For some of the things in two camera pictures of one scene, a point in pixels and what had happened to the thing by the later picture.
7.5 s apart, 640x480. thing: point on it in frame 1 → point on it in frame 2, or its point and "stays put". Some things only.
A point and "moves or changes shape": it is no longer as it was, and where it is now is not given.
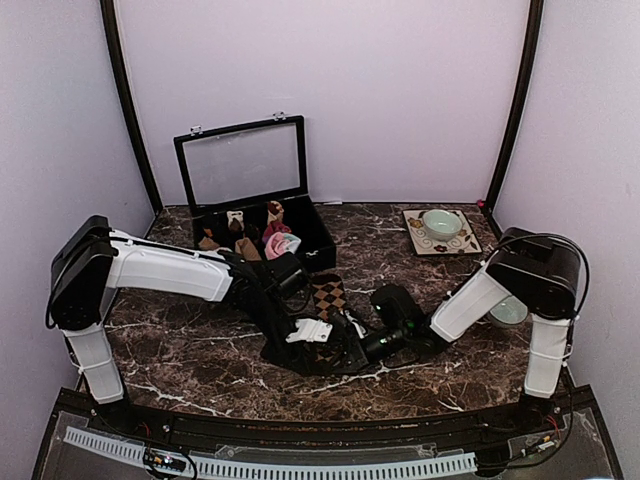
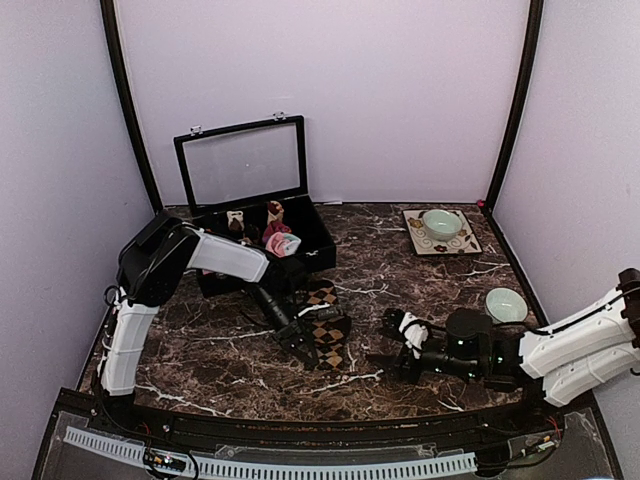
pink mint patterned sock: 280,243 stays put
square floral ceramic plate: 463,243 stays put
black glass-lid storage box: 247,189 stays put
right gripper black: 365,353 → 391,364
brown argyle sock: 330,298 moves or changes shape
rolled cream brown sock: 275,213 stays put
